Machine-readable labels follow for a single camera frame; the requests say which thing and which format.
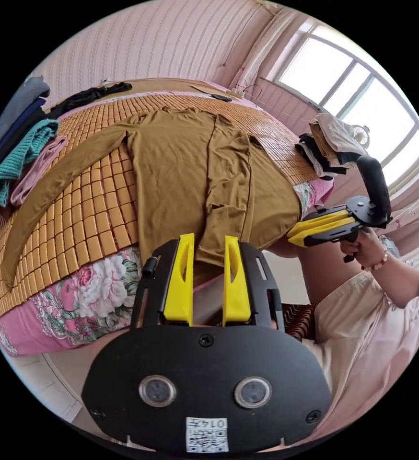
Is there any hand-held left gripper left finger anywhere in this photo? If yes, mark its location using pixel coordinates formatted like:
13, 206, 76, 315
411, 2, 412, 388
164, 233, 196, 323

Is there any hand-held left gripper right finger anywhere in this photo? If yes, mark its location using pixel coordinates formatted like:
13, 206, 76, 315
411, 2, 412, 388
222, 235, 251, 323

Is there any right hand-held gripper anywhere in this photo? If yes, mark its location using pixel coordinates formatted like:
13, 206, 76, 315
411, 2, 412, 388
286, 195, 394, 264

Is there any brown long sleeve shirt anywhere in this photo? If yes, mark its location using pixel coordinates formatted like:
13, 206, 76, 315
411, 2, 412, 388
0, 107, 303, 289

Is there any person's right forearm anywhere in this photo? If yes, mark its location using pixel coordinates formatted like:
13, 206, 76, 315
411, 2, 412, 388
362, 251, 419, 311

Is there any person's right hand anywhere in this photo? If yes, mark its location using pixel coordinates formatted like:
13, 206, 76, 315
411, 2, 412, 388
340, 227, 390, 271

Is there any pile of folded clothes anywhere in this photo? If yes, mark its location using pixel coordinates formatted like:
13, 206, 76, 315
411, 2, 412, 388
295, 113, 368, 181

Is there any small white fan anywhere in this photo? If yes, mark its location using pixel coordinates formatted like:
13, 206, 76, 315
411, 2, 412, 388
351, 124, 371, 149

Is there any person's body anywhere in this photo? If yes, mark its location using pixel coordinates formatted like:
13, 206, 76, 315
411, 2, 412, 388
262, 235, 419, 437

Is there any bed with woven mat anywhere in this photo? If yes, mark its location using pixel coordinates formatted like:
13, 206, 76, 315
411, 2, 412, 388
0, 80, 336, 357

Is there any window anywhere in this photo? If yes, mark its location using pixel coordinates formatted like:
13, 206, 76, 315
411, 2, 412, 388
259, 17, 419, 202

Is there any black garment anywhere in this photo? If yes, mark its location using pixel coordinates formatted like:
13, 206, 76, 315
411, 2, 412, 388
47, 81, 134, 119

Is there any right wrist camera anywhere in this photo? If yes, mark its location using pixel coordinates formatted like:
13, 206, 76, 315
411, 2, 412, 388
354, 154, 393, 224

